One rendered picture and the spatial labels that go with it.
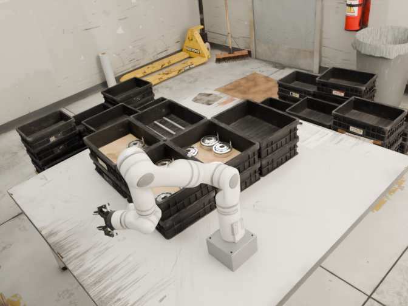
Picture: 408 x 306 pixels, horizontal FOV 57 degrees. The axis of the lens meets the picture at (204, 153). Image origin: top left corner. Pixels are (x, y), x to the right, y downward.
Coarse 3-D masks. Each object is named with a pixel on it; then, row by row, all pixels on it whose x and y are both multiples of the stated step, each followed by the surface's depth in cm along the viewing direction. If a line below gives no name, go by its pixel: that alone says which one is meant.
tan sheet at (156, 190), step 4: (152, 188) 179; (156, 188) 179; (160, 188) 178; (164, 188) 178; (168, 188) 177; (172, 188) 177; (176, 188) 177; (156, 192) 176; (160, 192) 176; (172, 192) 174
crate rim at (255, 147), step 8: (208, 120) 207; (192, 128) 202; (224, 128) 198; (176, 136) 197; (240, 136) 189; (256, 144) 180; (184, 152) 183; (248, 152) 178; (200, 160) 176; (232, 160) 172
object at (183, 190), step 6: (168, 144) 191; (150, 150) 189; (174, 150) 187; (186, 156) 181; (120, 174) 178; (180, 192) 159; (186, 192) 161; (168, 198) 156; (174, 198) 158; (156, 204) 155; (162, 204) 155
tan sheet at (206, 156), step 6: (198, 144) 206; (198, 150) 201; (204, 150) 200; (210, 150) 200; (234, 150) 197; (204, 156) 196; (210, 156) 195; (234, 156) 192; (204, 162) 191; (210, 162) 191; (222, 162) 189
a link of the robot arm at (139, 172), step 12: (132, 156) 104; (144, 156) 106; (120, 168) 105; (132, 168) 102; (144, 168) 103; (156, 168) 106; (168, 168) 111; (180, 168) 115; (192, 168) 120; (132, 180) 102; (144, 180) 104; (156, 180) 108; (168, 180) 112; (180, 180) 116
